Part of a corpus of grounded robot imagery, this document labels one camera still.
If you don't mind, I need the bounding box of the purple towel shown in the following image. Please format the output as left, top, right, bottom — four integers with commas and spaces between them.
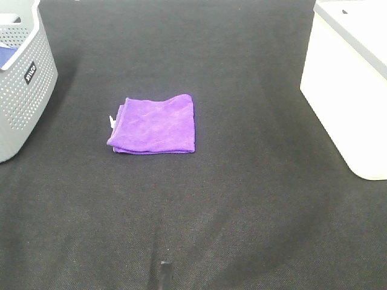
107, 94, 195, 155

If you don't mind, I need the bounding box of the white storage box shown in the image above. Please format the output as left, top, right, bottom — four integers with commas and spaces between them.
300, 1, 386, 180

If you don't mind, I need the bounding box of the grey perforated laundry basket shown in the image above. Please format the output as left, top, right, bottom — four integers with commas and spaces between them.
1, 1, 58, 162

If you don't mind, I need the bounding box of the blue cloth in basket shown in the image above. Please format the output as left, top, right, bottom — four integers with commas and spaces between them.
1, 42, 18, 70

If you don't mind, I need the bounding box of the black tablecloth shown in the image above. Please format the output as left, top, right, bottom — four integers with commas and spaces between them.
1, 1, 386, 289

